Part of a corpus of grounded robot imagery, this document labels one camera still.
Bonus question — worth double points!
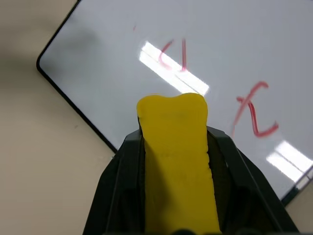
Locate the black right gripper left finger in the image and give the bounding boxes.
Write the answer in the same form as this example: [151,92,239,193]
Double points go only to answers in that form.
[82,129,147,235]

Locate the yellow foam eraser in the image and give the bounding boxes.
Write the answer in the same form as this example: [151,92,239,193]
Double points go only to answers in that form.
[136,93,223,235]

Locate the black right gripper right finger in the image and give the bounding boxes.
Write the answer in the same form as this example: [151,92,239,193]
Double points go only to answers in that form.
[206,125,300,235]

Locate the black-framed whiteboard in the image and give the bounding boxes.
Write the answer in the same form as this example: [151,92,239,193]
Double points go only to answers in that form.
[36,0,313,203]

